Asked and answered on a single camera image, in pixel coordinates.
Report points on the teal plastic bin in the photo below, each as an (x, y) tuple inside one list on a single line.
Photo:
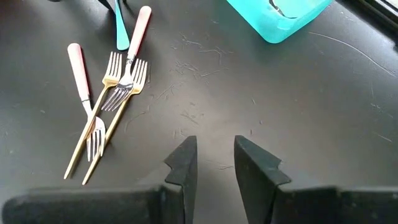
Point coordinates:
[(255, 18)]

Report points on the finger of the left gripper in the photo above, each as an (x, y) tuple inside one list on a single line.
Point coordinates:
[(106, 4)]

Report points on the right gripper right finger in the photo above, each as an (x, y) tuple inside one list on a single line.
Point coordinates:
[(255, 174)]

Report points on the gold fork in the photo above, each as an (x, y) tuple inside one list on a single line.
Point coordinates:
[(109, 81), (136, 88)]

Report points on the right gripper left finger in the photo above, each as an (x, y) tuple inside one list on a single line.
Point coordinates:
[(186, 168)]

